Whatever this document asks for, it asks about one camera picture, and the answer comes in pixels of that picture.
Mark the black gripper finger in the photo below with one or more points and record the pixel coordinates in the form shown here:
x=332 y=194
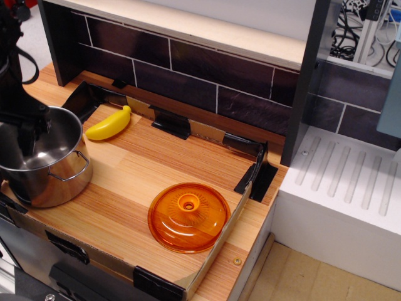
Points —
x=28 y=134

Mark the dark shelf frame with tiles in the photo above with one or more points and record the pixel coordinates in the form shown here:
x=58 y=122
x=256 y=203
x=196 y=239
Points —
x=254 y=84

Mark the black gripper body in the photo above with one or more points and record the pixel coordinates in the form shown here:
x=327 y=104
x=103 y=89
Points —
x=17 y=106

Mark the orange transparent pot lid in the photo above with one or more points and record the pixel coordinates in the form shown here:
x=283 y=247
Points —
x=188 y=217

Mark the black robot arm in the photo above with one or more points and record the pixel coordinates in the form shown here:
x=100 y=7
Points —
x=10 y=34

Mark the brass screw washer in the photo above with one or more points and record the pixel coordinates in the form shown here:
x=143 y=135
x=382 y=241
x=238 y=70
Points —
x=237 y=261

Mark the stainless steel pot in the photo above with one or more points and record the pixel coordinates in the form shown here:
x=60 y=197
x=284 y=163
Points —
x=59 y=167

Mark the yellow plastic banana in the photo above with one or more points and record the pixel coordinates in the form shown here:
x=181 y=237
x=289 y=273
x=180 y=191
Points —
x=110 y=126

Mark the white ridged drain board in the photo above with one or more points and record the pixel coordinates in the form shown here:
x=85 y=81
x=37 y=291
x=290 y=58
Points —
x=340 y=203

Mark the black caster wheel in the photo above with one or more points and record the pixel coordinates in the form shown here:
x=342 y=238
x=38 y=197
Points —
x=21 y=10

